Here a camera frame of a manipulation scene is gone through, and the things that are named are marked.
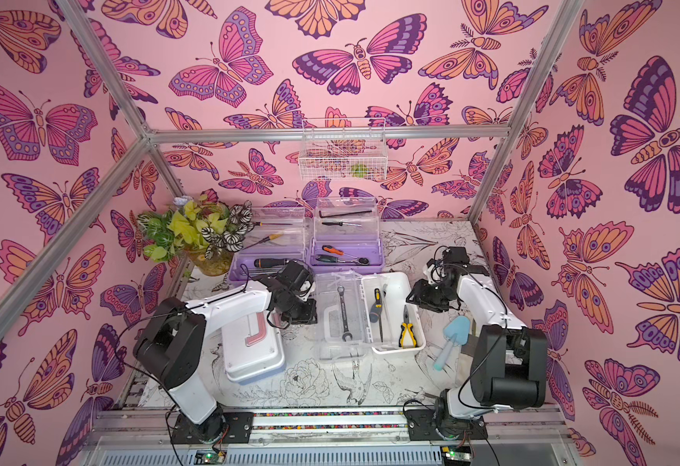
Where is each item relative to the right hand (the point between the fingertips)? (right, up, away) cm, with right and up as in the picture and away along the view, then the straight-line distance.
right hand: (417, 299), depth 87 cm
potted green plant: (-65, +21, 0) cm, 68 cm away
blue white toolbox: (-46, -11, -12) cm, 49 cm away
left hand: (-30, -6, +2) cm, 30 cm away
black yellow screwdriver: (-12, -4, +2) cm, 13 cm away
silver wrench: (-21, -8, -9) cm, 24 cm away
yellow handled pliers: (-2, -9, +3) cm, 9 cm away
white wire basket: (-22, +48, +18) cm, 56 cm away
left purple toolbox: (-47, +20, +19) cm, 54 cm away
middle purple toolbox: (-22, +21, +30) cm, 42 cm away
